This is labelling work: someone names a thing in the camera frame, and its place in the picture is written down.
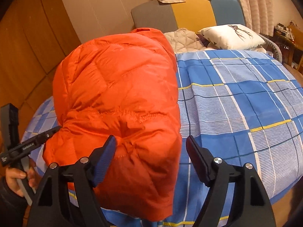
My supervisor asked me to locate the white patterned pillow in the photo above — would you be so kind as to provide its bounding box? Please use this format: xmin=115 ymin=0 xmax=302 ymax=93
xmin=198 ymin=24 xmax=265 ymax=50

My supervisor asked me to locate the orange puffer down jacket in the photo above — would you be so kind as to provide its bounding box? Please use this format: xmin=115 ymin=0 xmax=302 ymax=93
xmin=43 ymin=28 xmax=182 ymax=221

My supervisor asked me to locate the pink patterned curtain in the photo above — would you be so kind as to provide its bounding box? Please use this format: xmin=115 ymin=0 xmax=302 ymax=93
xmin=239 ymin=0 xmax=274 ymax=36

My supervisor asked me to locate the blue plaid bed sheet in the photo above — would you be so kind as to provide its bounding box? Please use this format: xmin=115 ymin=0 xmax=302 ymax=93
xmin=23 ymin=50 xmax=302 ymax=226

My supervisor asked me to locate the grey yellow blue headboard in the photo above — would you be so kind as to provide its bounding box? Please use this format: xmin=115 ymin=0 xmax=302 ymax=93
xmin=131 ymin=0 xmax=245 ymax=33

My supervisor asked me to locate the person's left hand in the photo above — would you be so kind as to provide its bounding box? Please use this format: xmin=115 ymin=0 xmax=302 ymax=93
xmin=5 ymin=158 xmax=42 ymax=197

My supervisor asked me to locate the wooden wardrobe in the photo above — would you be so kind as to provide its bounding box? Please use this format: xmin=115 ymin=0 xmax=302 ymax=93
xmin=1 ymin=0 xmax=80 ymax=136

